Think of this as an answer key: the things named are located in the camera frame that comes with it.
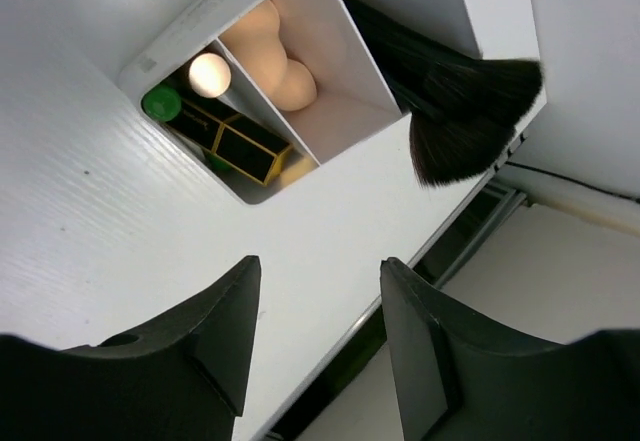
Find black wall cable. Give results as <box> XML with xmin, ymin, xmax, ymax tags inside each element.
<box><xmin>504</xmin><ymin>160</ymin><xmax>640</xmax><ymax>197</ymax></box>

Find black gold lipstick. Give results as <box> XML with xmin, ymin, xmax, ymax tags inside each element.
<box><xmin>165</xmin><ymin>96</ymin><xmax>293</xmax><ymax>186</ymax></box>

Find green tube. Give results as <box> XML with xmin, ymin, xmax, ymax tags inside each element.
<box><xmin>204</xmin><ymin>152</ymin><xmax>232</xmax><ymax>172</ymax></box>
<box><xmin>141</xmin><ymin>85</ymin><xmax>182</xmax><ymax>123</ymax></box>

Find black powder brush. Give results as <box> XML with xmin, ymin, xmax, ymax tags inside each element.
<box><xmin>385</xmin><ymin>74</ymin><xmax>515</xmax><ymax>187</ymax></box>

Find rose gold lipstick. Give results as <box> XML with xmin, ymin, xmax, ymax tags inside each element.
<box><xmin>184</xmin><ymin>52</ymin><xmax>261</xmax><ymax>119</ymax></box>

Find beige makeup sponge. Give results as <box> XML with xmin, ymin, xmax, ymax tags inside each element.
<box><xmin>219</xmin><ymin>0</ymin><xmax>317</xmax><ymax>112</ymax></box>

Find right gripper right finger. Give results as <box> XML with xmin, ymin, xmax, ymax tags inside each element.
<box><xmin>380</xmin><ymin>258</ymin><xmax>639</xmax><ymax>440</ymax></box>

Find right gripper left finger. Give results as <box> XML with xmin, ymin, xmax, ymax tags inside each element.
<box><xmin>1</xmin><ymin>255</ymin><xmax>261</xmax><ymax>440</ymax></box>

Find white three-compartment organizer box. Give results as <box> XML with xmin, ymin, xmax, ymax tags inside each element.
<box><xmin>117</xmin><ymin>0</ymin><xmax>486</xmax><ymax>207</ymax></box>

